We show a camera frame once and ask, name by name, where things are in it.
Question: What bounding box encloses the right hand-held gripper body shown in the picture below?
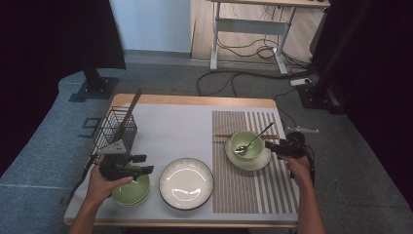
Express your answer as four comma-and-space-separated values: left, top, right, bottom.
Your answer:
281, 126, 319, 160

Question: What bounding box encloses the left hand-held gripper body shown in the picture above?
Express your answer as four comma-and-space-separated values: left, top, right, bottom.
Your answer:
96, 138, 139, 182

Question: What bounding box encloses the metal spoon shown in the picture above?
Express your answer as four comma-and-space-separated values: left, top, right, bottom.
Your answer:
234, 122, 276, 155

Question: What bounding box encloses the green ceramic bowl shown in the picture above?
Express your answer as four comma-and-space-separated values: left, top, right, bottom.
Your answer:
111, 174, 151, 203
111, 191, 152, 208
230, 130, 265, 160

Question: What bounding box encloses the black wire cutlery basket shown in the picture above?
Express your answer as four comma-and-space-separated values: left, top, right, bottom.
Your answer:
92, 105, 138, 157

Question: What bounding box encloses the white plate with dark rim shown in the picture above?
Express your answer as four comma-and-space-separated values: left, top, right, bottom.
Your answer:
159, 157, 214, 212
224, 136, 273, 172

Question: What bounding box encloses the person's right hand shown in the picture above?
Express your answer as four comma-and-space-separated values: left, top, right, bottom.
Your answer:
282, 155, 315, 189

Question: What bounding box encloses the person's left hand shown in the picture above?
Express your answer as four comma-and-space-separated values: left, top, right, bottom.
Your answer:
86, 159, 134, 207

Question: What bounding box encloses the white table cover sheet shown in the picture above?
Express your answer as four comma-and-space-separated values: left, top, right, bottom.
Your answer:
63, 102, 301, 225

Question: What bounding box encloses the black metal stand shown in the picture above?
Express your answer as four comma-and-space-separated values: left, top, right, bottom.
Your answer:
295, 0, 374, 115

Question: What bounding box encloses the brown striped woven placemat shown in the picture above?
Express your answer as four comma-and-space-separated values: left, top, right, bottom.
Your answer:
211, 110, 300, 215

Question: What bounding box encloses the white power strip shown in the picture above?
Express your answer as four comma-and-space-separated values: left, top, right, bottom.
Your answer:
289, 77, 314, 88

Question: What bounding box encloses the light wooden table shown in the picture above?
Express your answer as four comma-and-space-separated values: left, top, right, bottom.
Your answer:
63, 93, 301, 228

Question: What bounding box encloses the black curtain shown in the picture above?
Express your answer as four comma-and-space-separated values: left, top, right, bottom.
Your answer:
0, 0, 127, 176
310, 0, 413, 213

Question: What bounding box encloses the thin black floor cable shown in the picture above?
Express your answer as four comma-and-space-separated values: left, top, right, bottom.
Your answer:
273, 88, 297, 131

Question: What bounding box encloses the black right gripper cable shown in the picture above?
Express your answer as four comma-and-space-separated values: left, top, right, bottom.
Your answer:
303, 144, 317, 188

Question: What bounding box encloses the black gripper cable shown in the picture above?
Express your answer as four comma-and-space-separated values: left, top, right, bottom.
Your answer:
303, 144, 317, 188
69, 155, 100, 199

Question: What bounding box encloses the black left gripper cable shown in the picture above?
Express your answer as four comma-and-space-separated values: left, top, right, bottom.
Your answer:
69, 155, 100, 199

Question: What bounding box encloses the long black floor cable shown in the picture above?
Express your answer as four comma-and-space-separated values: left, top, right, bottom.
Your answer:
196, 69, 315, 98

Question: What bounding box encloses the black stand with base plate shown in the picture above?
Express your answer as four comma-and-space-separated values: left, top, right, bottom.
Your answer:
68, 59, 120, 103

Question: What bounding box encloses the black cable tangle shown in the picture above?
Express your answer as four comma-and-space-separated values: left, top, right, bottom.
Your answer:
216, 32, 315, 71

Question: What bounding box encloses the white metal frame desk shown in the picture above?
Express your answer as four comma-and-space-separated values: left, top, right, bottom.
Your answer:
207, 0, 331, 76

